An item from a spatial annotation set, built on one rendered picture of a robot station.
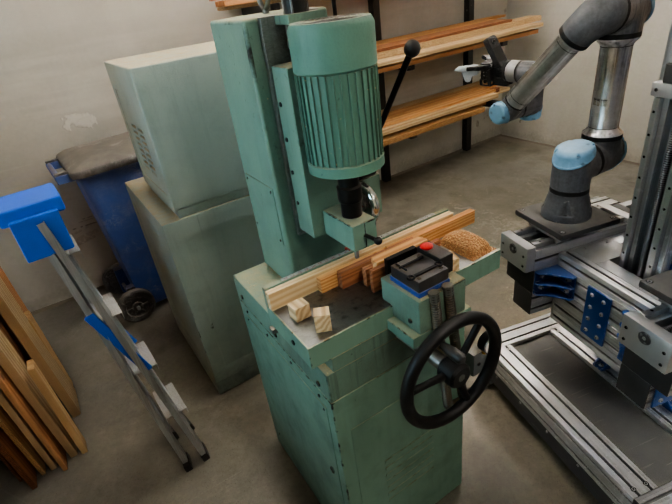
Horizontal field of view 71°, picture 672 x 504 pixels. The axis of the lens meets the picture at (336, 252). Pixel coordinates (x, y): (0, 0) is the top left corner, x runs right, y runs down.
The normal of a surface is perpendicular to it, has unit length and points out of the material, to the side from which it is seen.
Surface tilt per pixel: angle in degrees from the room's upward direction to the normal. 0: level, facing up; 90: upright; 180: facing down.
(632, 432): 0
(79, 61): 90
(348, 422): 90
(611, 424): 0
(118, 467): 0
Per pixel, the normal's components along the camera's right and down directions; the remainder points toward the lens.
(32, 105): 0.55, 0.36
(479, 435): -0.12, -0.86
